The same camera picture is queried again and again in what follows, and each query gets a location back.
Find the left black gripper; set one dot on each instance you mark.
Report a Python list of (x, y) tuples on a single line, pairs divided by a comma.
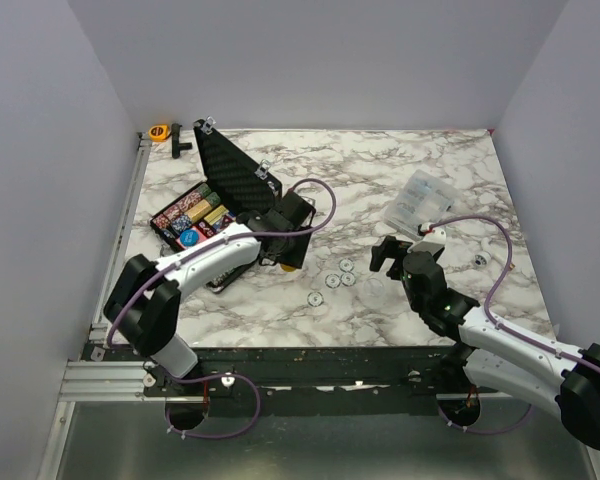
[(294, 259)]

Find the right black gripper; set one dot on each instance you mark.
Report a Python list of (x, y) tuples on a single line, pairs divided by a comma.
[(380, 252)]

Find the blue small blind button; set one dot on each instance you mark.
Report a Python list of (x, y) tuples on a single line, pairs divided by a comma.
[(188, 238)]

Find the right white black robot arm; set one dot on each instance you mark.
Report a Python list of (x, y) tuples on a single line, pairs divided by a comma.
[(559, 378)]

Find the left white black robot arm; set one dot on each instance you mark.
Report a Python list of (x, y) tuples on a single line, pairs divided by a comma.
[(145, 301)]

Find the black poker set case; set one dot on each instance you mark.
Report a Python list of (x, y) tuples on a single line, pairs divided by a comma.
[(233, 183)]

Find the white poker chip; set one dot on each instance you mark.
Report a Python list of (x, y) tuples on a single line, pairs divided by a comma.
[(332, 281), (315, 299), (346, 265), (348, 279)]

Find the clear round disc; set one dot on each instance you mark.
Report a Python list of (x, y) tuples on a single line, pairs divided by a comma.
[(373, 290)]

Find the blue yellow card deck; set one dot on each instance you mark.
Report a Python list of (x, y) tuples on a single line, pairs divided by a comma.
[(220, 218)]

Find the clear plastic box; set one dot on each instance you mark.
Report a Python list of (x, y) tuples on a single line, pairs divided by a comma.
[(424, 198)]

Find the red playing card deck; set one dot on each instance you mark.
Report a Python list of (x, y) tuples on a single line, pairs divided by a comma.
[(203, 233)]

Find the orange tape measure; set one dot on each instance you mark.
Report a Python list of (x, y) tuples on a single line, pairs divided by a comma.
[(159, 133)]

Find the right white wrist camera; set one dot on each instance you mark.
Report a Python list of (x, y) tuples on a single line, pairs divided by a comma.
[(432, 240)]

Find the black mounting rail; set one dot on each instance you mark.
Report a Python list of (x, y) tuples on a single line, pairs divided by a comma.
[(239, 382)]

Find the aluminium side rail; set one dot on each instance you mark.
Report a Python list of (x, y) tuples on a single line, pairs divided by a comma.
[(96, 379)]

